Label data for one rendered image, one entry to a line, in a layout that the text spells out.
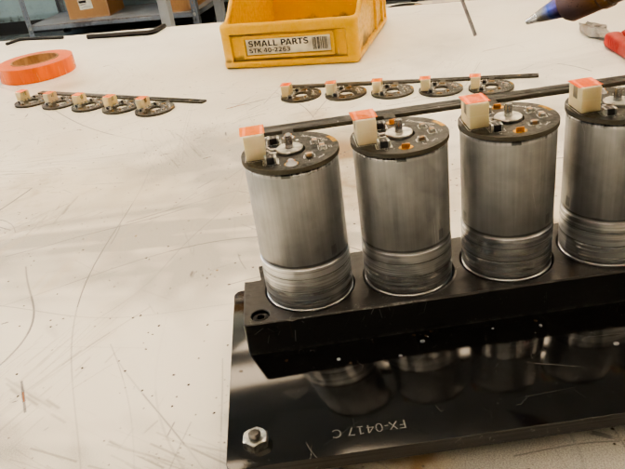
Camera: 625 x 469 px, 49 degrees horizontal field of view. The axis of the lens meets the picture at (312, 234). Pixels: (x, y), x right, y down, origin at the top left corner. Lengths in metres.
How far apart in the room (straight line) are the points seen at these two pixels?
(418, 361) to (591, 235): 0.06
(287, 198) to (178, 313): 0.08
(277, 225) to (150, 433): 0.06
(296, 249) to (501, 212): 0.05
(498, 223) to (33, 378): 0.14
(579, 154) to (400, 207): 0.05
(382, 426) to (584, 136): 0.09
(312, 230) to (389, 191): 0.02
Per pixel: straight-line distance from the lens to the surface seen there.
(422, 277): 0.18
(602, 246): 0.20
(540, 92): 0.20
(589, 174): 0.19
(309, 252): 0.17
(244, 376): 0.18
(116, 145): 0.40
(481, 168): 0.18
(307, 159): 0.17
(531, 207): 0.18
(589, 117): 0.18
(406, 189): 0.17
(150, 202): 0.31
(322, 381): 0.18
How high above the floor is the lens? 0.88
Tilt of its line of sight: 29 degrees down
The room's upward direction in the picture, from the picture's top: 8 degrees counter-clockwise
